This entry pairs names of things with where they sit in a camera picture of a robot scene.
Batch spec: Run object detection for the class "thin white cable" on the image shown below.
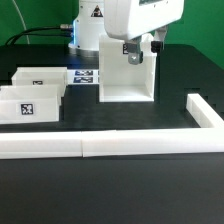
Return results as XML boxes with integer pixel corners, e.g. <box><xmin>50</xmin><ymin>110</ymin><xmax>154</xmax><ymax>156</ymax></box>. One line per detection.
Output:
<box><xmin>11</xmin><ymin>0</ymin><xmax>31</xmax><ymax>45</ymax></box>

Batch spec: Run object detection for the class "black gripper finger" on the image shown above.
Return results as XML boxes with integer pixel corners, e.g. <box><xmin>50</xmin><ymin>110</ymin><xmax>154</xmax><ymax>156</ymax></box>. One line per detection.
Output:
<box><xmin>151</xmin><ymin>27</ymin><xmax>168</xmax><ymax>53</ymax></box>

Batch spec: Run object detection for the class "white marker sheet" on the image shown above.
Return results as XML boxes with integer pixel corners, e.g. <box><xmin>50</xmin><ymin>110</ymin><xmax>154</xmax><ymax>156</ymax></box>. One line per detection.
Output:
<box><xmin>67</xmin><ymin>69</ymin><xmax>99</xmax><ymax>85</ymax></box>

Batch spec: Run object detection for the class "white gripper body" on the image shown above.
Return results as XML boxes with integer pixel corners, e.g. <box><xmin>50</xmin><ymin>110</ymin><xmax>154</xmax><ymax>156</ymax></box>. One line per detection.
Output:
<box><xmin>104</xmin><ymin>0</ymin><xmax>184</xmax><ymax>40</ymax></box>

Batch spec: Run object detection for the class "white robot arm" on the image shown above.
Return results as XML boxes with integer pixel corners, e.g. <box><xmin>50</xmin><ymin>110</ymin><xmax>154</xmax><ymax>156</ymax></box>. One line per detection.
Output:
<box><xmin>69</xmin><ymin>0</ymin><xmax>184</xmax><ymax>65</ymax></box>

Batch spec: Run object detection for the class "white front drawer box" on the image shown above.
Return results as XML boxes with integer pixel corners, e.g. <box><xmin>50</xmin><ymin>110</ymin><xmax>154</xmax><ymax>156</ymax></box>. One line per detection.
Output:
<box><xmin>0</xmin><ymin>85</ymin><xmax>61</xmax><ymax>124</ymax></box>

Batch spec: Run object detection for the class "white rear drawer box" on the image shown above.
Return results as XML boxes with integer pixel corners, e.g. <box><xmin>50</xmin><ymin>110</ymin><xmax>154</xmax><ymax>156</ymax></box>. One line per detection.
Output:
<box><xmin>11</xmin><ymin>67</ymin><xmax>67</xmax><ymax>96</ymax></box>

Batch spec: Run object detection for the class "white L-shaped fence wall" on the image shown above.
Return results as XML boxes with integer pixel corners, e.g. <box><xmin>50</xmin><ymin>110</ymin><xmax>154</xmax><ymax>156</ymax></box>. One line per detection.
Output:
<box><xmin>0</xmin><ymin>93</ymin><xmax>224</xmax><ymax>159</ymax></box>

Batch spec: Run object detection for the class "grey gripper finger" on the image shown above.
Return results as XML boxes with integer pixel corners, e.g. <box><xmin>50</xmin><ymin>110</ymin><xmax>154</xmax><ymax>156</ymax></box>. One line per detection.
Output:
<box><xmin>127</xmin><ymin>37</ymin><xmax>143</xmax><ymax>65</ymax></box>

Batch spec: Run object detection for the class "white drawer box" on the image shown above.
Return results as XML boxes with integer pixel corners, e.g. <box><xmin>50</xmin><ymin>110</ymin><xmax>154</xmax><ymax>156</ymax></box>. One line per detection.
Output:
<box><xmin>0</xmin><ymin>85</ymin><xmax>61</xmax><ymax>124</ymax></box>
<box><xmin>11</xmin><ymin>67</ymin><xmax>67</xmax><ymax>96</ymax></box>

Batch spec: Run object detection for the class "black cable bundle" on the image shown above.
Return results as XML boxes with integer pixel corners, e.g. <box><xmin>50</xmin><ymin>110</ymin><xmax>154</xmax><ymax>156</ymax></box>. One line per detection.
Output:
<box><xmin>4</xmin><ymin>23</ymin><xmax>75</xmax><ymax>46</ymax></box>

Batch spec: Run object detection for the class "white drawer cabinet frame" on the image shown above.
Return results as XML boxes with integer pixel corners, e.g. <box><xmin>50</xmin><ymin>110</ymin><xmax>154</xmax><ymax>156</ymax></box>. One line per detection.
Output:
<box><xmin>99</xmin><ymin>34</ymin><xmax>157</xmax><ymax>102</ymax></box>

